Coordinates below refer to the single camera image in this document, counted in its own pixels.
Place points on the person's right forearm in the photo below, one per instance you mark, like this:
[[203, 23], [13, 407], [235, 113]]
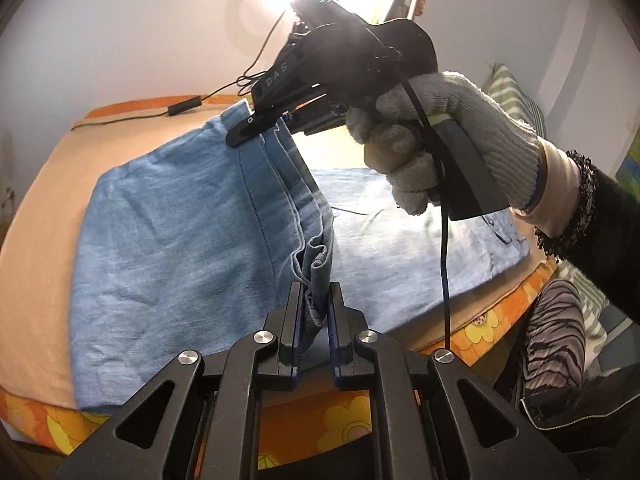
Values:
[[610, 220]]

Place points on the bed with peach sheet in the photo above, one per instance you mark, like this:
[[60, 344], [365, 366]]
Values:
[[40, 240]]

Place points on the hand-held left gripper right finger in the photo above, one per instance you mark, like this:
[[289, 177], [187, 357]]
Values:
[[342, 345]]

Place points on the black jacket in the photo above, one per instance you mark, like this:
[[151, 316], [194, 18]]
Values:
[[590, 425]]

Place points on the blue pants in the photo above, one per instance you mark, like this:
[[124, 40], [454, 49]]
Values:
[[175, 240]]

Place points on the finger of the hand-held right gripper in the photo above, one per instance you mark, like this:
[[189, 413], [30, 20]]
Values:
[[315, 117], [250, 127]]

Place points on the person's right hand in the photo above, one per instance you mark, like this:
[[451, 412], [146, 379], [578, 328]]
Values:
[[480, 115]]

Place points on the zebra striped garment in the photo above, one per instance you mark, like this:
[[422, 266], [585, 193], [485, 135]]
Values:
[[550, 340]]

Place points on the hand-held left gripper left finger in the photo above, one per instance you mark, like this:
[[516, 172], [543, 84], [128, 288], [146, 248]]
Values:
[[290, 345]]

